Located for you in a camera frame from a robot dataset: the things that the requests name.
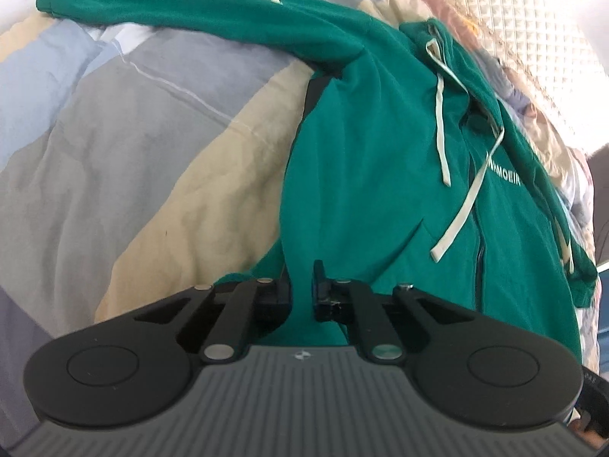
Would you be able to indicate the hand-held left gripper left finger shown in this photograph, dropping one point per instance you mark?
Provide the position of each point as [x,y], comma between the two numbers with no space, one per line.
[284,295]

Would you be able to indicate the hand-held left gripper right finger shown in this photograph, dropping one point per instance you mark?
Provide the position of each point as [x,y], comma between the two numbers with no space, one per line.
[318,295]

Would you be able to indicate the green hoodie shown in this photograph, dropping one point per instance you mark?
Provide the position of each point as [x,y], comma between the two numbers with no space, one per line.
[380,176]

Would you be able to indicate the cream quilted headboard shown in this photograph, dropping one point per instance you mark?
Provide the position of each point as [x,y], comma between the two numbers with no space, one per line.
[523,24]

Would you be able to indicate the checkered quilt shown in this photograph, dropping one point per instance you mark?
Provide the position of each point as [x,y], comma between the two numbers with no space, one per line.
[142,152]

